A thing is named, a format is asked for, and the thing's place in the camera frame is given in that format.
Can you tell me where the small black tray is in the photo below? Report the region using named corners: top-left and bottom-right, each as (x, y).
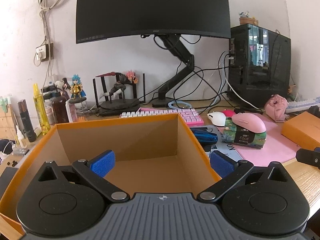
top-left (11, 148), bottom-right (30, 157)

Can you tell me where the small orange figure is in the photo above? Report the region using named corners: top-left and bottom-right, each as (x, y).
top-left (287, 84), bottom-right (301, 101)

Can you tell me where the pink mouse pad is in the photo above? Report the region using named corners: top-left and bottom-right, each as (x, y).
top-left (216, 119), bottom-right (301, 167)

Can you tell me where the white cable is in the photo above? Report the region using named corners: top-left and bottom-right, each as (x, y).
top-left (220, 52), bottom-right (260, 112)

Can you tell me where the white blue keyboard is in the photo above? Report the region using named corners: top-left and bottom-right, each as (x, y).
top-left (285, 97), bottom-right (320, 113)

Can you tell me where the pink white keyboard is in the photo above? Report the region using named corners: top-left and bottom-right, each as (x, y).
top-left (119, 108), bottom-right (204, 127)

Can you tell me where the brown bottle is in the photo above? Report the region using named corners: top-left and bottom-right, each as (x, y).
top-left (50, 92), bottom-right (70, 124)

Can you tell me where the pink haired action figure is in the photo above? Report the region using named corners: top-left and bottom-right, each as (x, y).
top-left (96, 70), bottom-right (140, 109)

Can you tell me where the black glass computer case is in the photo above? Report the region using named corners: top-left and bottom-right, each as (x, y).
top-left (226, 24), bottom-right (292, 108)

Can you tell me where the small figurine in basket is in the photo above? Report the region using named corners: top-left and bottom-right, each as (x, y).
top-left (239, 10), bottom-right (259, 26)

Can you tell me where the pink plush toy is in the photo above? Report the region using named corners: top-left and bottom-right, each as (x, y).
top-left (264, 94), bottom-right (289, 123)

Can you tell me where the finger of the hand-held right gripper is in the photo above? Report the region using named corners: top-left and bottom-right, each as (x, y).
top-left (295, 147), bottom-right (320, 170)

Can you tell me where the white wall socket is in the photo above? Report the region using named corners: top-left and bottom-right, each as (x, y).
top-left (35, 43), bottom-right (54, 62)

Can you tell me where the orange cardboard box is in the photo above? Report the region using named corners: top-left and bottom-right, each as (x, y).
top-left (0, 113), bottom-right (223, 238)

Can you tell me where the black cable bundle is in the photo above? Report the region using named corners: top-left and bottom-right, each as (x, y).
top-left (147, 50), bottom-right (233, 113)

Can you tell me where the black cosmetic bottle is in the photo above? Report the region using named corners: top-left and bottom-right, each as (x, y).
top-left (17, 99), bottom-right (37, 143)

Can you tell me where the black curved monitor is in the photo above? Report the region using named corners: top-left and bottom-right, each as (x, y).
top-left (76, 0), bottom-right (231, 45)

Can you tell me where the wooden desktop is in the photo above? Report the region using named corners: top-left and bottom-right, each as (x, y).
top-left (0, 97), bottom-right (320, 240)

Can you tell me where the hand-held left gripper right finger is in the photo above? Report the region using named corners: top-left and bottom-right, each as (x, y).
top-left (197, 151), bottom-right (292, 203)

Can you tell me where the grey printed desk mat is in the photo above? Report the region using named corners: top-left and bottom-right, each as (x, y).
top-left (190, 125), bottom-right (248, 166)

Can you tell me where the floral tissue pack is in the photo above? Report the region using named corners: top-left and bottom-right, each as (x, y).
top-left (223, 117), bottom-right (267, 149)

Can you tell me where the blue haired gold figure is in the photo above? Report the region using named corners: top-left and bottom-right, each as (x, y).
top-left (67, 74), bottom-right (88, 104)

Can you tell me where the small white dropper bottle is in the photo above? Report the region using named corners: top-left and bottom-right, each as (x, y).
top-left (15, 127), bottom-right (28, 148)

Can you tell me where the small pink jar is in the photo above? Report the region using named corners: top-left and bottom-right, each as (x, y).
top-left (44, 106), bottom-right (56, 125)

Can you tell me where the dark haired figure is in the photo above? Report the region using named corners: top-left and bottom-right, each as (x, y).
top-left (55, 77), bottom-right (71, 100)

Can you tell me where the yellow spray bottle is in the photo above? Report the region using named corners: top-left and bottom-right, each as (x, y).
top-left (33, 83), bottom-right (52, 137)

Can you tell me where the blue stapler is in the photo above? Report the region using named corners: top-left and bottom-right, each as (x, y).
top-left (191, 127), bottom-right (218, 145)

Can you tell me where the clear acrylic box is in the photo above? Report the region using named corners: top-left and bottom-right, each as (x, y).
top-left (65, 100), bottom-right (88, 123)

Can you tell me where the white computer mouse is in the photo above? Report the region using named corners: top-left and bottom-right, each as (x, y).
top-left (207, 112), bottom-right (227, 127)

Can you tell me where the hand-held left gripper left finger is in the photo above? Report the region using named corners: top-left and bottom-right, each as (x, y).
top-left (32, 150), bottom-right (130, 203)

